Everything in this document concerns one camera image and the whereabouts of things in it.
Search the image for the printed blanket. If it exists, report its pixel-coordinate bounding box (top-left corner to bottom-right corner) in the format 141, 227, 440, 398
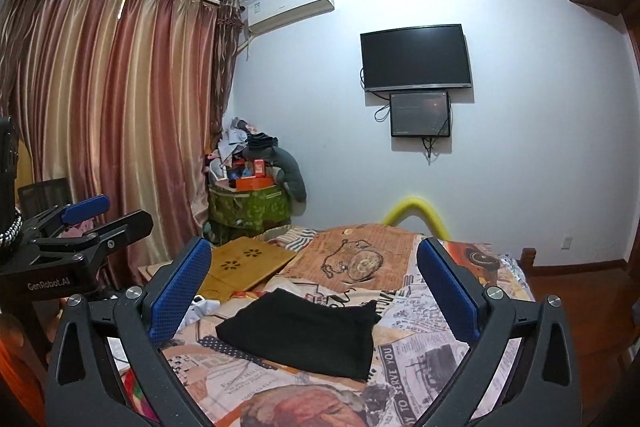
107, 222, 536, 427

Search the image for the black printed t-shirt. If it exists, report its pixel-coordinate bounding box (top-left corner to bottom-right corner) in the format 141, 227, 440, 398
216, 288, 382, 382

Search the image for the pile of clutter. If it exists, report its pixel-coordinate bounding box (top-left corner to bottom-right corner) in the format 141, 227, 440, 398
202, 117, 281, 188

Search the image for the pink striped curtain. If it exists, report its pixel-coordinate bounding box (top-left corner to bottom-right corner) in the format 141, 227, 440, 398
0, 0, 243, 303

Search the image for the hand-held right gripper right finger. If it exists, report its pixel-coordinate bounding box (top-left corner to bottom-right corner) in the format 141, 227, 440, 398
415, 236, 584, 427

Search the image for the black wall television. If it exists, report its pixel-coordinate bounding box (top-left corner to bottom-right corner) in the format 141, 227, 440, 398
360, 24, 474, 92

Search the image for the striped cloth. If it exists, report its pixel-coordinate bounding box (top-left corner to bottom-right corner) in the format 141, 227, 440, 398
260, 227, 317, 254

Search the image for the white air conditioner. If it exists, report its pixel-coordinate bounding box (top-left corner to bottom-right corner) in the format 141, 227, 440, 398
240, 0, 335, 34

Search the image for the bamboo lap desk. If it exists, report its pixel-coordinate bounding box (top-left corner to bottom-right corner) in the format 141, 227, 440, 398
197, 236, 297, 300

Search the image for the black mesh chair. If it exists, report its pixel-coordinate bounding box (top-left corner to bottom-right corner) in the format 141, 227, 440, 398
17, 178, 71, 218

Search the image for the yellow foam tube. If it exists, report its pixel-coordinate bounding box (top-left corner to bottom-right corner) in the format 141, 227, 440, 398
382, 196, 451, 239

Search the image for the black television cable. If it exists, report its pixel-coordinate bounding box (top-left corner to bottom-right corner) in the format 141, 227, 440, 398
359, 67, 393, 124

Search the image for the small wall monitor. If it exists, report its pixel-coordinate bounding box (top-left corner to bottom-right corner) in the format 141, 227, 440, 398
390, 91, 452, 138

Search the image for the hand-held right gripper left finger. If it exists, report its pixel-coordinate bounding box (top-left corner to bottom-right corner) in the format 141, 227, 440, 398
44, 236, 216, 427

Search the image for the orange box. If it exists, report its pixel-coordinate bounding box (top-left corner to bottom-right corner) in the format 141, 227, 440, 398
235, 176, 275, 192

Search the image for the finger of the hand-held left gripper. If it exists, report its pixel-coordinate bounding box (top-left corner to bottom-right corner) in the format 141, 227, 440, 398
22, 194, 112, 241
31, 209, 155, 266

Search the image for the dark polka dot cloth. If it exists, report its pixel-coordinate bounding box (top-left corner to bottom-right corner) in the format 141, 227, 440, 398
200, 334, 261, 359

